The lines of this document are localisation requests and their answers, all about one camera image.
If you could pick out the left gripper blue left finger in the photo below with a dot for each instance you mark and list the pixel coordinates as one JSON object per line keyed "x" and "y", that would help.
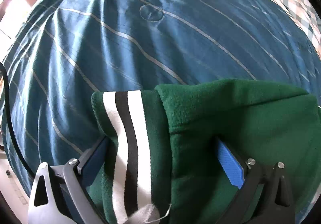
{"x": 91, "y": 161}

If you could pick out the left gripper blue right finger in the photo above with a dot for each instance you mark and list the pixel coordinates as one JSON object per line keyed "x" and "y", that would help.
{"x": 232, "y": 164}

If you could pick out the green white varsity jacket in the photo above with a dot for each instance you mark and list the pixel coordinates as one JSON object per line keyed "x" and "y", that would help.
{"x": 163, "y": 144}

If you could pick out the blue striped duvet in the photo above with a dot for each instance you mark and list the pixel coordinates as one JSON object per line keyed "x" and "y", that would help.
{"x": 67, "y": 50}

